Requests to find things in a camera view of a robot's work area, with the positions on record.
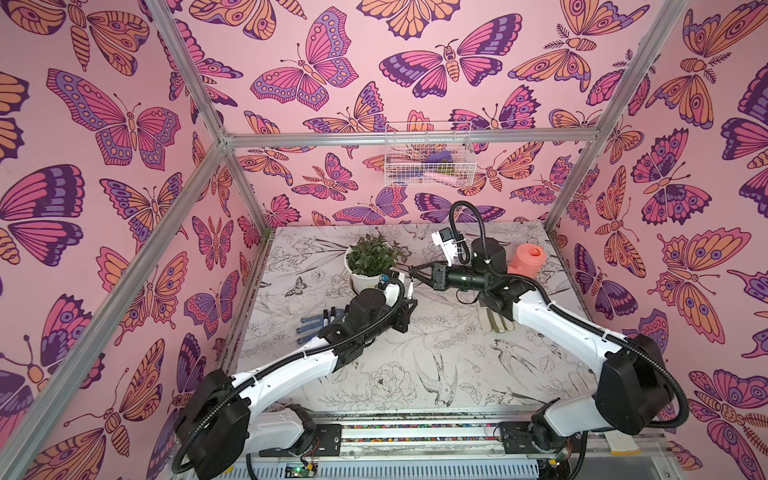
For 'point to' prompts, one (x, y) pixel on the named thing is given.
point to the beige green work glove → (494, 322)
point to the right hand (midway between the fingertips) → (412, 268)
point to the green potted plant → (372, 255)
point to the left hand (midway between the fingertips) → (418, 299)
